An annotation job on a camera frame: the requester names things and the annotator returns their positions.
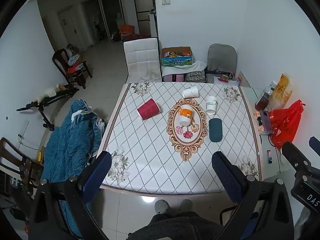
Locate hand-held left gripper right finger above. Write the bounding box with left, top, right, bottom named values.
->
left=212, top=151, right=294, bottom=240

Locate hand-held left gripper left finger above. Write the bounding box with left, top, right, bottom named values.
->
left=29, top=151, right=112, bottom=240

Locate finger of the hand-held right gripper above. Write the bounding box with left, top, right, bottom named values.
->
left=281, top=141, right=313, bottom=173
left=309, top=136, right=320, bottom=155

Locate white paper cup green label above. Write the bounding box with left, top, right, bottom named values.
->
left=205, top=95, right=217, bottom=115

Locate orange and white paper cup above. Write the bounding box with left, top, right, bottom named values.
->
left=177, top=105, right=194, bottom=126

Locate red paper cup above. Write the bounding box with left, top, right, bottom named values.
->
left=137, top=98, right=162, bottom=120

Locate plain white paper cup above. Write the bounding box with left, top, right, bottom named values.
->
left=182, top=86, right=199, bottom=99

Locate red plastic bag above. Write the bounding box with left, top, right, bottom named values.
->
left=269, top=99, right=306, bottom=151

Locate blue quilted blanket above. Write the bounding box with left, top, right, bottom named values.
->
left=43, top=99, right=108, bottom=238

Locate dark teal oval case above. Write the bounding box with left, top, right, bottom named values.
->
left=208, top=118, right=223, bottom=143

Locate purple phone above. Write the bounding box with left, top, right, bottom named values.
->
left=259, top=110, right=273, bottom=133

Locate person's grey slipper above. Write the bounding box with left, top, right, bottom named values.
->
left=180, top=199, right=193, bottom=212
left=154, top=199, right=170, bottom=214

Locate diamond patterned floral tablecloth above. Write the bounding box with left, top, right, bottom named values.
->
left=96, top=81, right=263, bottom=197

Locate jar with dark contents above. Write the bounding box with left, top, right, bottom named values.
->
left=255, top=86, right=274, bottom=112

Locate yellow snack bag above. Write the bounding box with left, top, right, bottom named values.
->
left=269, top=74, right=292, bottom=110

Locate glass side table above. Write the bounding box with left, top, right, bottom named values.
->
left=239, top=86, right=295, bottom=173

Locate brown wooden chair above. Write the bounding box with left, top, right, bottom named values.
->
left=0, top=137, right=44, bottom=205

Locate black exercise machine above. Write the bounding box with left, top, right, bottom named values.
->
left=16, top=84, right=80, bottom=131

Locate black and white patterned bag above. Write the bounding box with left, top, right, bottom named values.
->
left=184, top=71, right=207, bottom=83

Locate white cloth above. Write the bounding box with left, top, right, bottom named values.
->
left=162, top=60, right=208, bottom=77

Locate pile of clothes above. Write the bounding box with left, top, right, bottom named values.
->
left=66, top=55, right=84, bottom=73

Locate grey chair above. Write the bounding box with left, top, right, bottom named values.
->
left=205, top=44, right=237, bottom=84

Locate dark wooden chair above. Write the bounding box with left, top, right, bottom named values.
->
left=52, top=48, right=93, bottom=90

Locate cardboard box with blue print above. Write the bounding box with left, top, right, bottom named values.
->
left=160, top=46, right=193, bottom=67

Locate white padded chair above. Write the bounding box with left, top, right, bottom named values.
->
left=123, top=37, right=162, bottom=83

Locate orange box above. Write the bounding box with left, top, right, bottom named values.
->
left=119, top=24, right=135, bottom=35

